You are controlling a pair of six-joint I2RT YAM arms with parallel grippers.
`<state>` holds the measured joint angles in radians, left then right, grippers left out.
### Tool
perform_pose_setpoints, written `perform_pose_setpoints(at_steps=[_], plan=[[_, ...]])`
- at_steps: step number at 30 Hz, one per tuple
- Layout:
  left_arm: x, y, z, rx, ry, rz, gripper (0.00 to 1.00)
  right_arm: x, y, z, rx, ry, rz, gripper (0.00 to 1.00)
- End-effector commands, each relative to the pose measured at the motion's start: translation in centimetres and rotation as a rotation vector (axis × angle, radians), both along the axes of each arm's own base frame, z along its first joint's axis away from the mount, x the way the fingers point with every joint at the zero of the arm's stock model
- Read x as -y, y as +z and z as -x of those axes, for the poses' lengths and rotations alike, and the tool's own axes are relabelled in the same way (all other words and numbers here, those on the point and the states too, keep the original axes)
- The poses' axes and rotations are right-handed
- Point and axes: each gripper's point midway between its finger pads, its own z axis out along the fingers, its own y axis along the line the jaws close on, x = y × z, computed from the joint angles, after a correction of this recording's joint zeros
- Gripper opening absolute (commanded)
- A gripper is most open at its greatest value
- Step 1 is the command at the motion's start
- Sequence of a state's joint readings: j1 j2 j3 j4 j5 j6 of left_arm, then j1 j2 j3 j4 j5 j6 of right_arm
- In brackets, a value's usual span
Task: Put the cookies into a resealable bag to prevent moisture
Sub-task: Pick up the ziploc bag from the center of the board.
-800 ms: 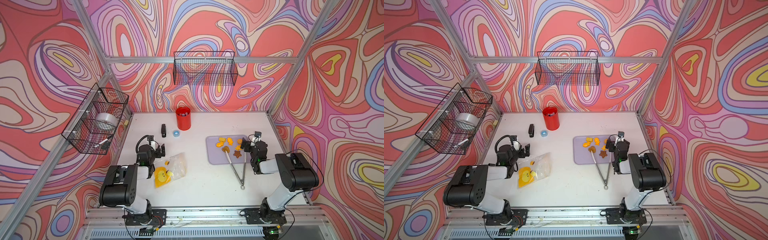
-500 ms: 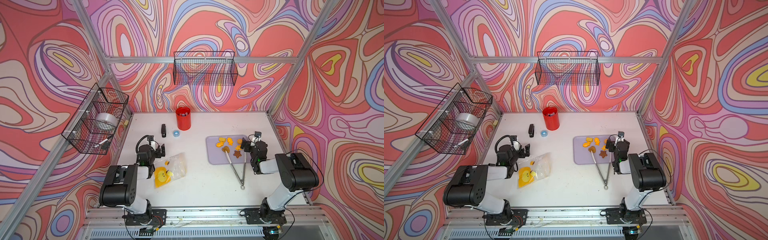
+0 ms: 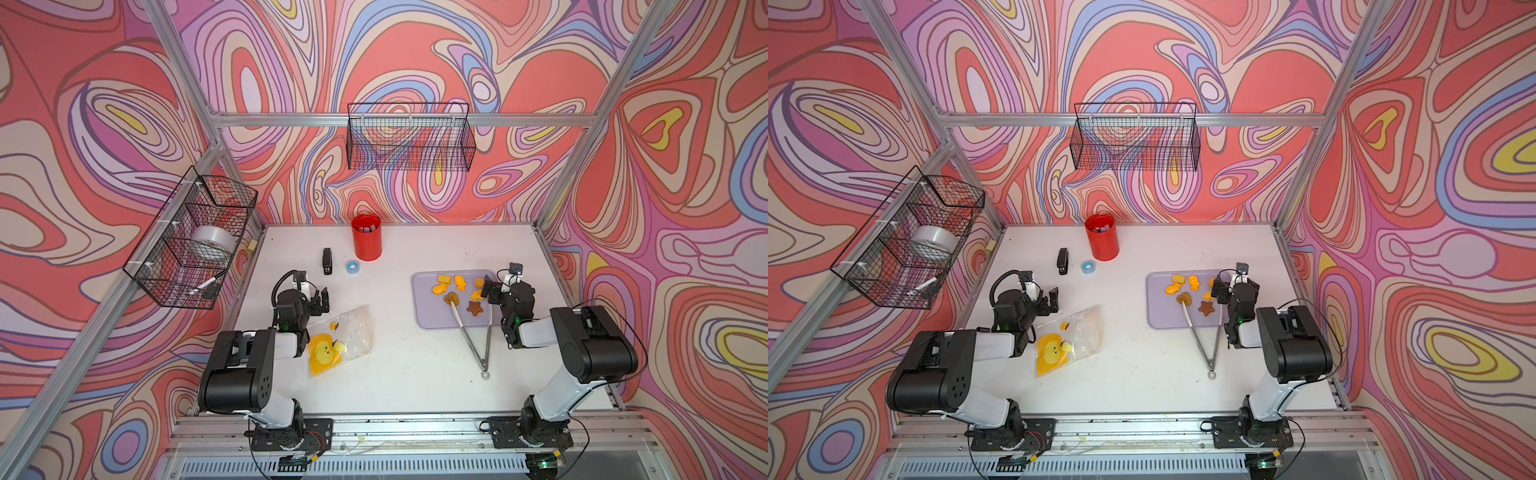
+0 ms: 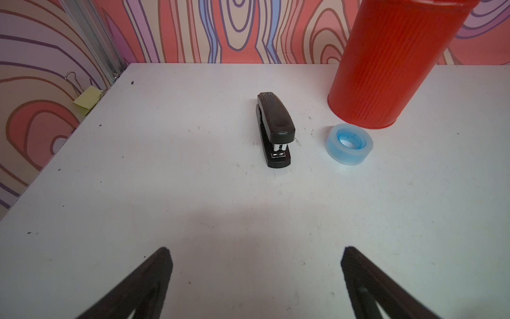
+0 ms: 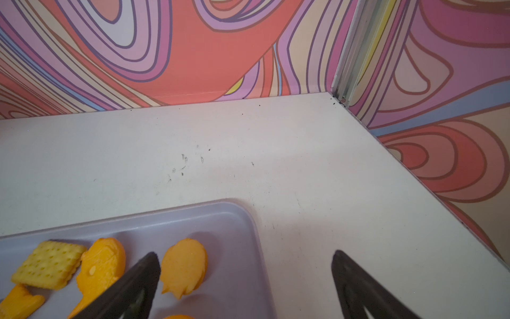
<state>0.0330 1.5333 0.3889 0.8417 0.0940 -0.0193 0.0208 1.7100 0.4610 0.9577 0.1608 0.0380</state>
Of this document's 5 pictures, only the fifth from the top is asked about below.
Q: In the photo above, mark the lavender plastic tray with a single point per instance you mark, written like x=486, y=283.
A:
x=235, y=285

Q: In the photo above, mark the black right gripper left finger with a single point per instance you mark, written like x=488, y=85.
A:
x=129, y=297

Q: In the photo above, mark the square yellow cracker cookie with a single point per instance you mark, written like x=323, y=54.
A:
x=50, y=266

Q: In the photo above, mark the aluminium corner frame post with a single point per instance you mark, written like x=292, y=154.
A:
x=365, y=31

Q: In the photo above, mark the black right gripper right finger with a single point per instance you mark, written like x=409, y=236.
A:
x=360, y=295

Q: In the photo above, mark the orange duck shaped cookie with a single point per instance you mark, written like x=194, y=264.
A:
x=101, y=266

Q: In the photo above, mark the orange round chick cookie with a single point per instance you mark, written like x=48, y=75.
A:
x=183, y=268

